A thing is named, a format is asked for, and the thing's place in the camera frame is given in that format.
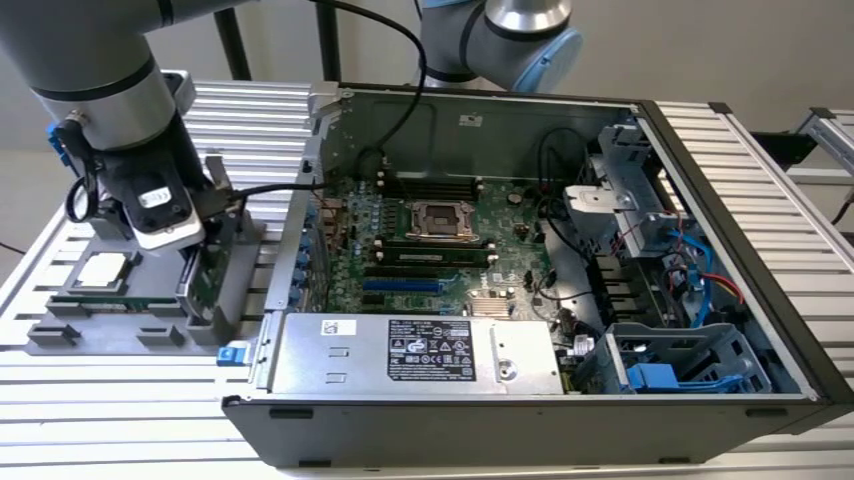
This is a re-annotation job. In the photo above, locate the green graphics card black cooler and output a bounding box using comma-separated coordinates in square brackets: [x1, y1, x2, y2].
[173, 154, 234, 326]

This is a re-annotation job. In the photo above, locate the silver CPU chip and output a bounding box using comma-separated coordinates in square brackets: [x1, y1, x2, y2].
[70, 252, 132, 290]

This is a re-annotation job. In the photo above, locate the grey parts rack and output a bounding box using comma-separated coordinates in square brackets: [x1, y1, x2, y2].
[24, 204, 268, 357]

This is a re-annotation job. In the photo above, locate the green RAM stick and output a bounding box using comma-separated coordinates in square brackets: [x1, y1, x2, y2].
[50, 295, 180, 314]
[382, 248, 492, 265]

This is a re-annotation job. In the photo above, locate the black stand pole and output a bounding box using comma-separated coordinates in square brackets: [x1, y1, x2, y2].
[314, 0, 342, 84]
[209, 7, 253, 81]

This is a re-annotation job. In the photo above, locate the blue expansion slot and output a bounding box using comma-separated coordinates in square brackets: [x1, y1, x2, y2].
[362, 277, 447, 296]

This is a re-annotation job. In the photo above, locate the silver power supply unit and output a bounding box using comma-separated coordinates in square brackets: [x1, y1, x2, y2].
[265, 312, 565, 396]

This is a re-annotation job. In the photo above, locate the green motherboard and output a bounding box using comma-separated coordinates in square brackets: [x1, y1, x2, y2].
[322, 177, 555, 316]

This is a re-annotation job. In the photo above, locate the small silver chipset heatsink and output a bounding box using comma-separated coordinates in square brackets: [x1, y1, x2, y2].
[469, 298, 513, 319]

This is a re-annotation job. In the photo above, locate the silver metal drive cage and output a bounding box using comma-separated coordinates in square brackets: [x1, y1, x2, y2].
[563, 124, 688, 256]

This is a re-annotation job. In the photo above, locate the grey open PC case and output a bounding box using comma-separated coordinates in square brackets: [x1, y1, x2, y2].
[218, 81, 854, 471]

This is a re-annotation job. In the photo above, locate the grey disk bay cage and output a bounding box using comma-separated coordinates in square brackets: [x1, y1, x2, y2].
[572, 322, 779, 396]

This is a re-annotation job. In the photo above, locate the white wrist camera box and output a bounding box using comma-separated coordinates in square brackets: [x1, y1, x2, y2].
[125, 168, 206, 252]

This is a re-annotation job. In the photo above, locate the CPU socket metal frame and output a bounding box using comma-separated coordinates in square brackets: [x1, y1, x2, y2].
[396, 199, 479, 240]

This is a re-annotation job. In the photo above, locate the blue bay handle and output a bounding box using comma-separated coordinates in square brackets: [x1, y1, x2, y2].
[625, 362, 752, 396]

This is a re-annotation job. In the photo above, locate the blue data wire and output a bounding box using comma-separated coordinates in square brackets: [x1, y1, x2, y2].
[665, 227, 719, 331]

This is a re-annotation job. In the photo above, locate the red data wire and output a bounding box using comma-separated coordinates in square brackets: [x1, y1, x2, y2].
[705, 272, 745, 304]

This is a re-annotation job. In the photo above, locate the aluminium side frame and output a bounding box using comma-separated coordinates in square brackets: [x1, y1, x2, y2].
[785, 107, 854, 226]

